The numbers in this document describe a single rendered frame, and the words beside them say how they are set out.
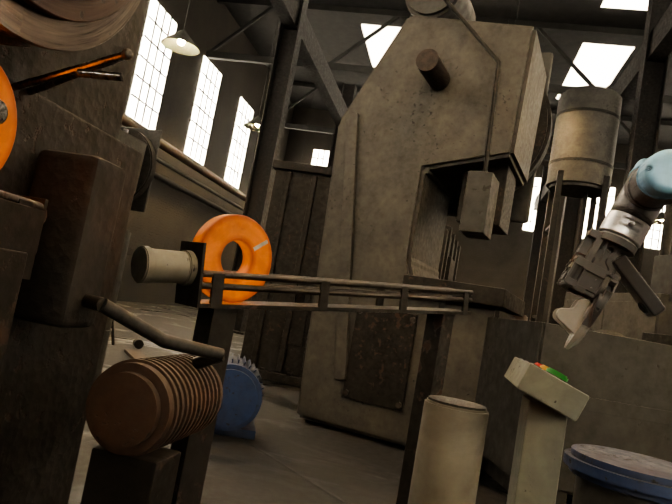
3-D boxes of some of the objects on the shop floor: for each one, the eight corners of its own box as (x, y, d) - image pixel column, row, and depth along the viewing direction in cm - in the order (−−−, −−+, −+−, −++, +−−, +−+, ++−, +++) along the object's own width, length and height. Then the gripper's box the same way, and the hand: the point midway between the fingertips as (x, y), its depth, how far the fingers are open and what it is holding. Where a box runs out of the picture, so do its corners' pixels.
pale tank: (519, 388, 838) (565, 81, 879) (512, 382, 928) (554, 103, 969) (588, 401, 820) (631, 87, 861) (574, 394, 910) (614, 110, 951)
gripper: (585, 231, 113) (529, 329, 113) (597, 223, 104) (536, 330, 104) (628, 253, 111) (572, 353, 111) (644, 247, 102) (583, 356, 102)
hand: (573, 344), depth 107 cm, fingers closed
